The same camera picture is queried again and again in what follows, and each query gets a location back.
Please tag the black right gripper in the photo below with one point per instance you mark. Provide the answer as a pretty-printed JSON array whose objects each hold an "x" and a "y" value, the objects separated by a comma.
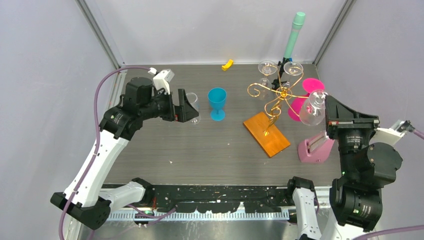
[{"x": 338, "y": 116}]

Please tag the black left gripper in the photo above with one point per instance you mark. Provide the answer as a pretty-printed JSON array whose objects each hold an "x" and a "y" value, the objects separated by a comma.
[{"x": 183, "y": 113}]

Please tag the clear patterned wine glass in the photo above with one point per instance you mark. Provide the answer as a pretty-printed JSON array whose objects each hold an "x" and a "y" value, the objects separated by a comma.
[{"x": 312, "y": 111}]

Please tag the blue plastic wine glass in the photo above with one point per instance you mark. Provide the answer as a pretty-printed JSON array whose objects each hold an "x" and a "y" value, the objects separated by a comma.
[{"x": 217, "y": 99}]

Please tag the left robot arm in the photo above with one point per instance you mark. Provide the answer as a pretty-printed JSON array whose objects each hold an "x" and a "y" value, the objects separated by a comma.
[{"x": 143, "y": 99}]

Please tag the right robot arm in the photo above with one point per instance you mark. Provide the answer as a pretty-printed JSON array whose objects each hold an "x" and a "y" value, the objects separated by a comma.
[{"x": 366, "y": 167}]

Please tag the pink plastic wine glass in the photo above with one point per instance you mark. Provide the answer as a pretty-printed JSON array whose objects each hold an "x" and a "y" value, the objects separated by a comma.
[{"x": 309, "y": 85}]

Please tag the orange wooden rack base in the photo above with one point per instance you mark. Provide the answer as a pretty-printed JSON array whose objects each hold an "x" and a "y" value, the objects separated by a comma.
[{"x": 269, "y": 137}]

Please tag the yellow small block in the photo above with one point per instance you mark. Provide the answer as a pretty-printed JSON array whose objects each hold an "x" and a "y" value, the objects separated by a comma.
[{"x": 228, "y": 65}]

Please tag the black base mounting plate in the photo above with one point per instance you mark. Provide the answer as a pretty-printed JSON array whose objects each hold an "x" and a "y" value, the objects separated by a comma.
[{"x": 217, "y": 199}]

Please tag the mint green tube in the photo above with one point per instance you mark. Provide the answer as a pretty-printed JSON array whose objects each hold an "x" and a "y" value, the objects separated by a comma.
[{"x": 297, "y": 24}]

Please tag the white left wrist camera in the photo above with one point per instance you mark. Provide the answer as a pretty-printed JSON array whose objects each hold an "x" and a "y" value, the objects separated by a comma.
[{"x": 161, "y": 79}]

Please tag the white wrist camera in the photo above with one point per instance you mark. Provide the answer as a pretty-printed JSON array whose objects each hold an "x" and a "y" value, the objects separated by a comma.
[
  {"x": 393, "y": 134},
  {"x": 161, "y": 79}
]

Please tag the gold wire glass rack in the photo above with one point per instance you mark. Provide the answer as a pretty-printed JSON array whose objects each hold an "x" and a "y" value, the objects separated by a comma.
[{"x": 273, "y": 108}]

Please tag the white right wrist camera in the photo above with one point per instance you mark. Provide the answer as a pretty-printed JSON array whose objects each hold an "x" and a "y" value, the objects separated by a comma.
[{"x": 393, "y": 134}]

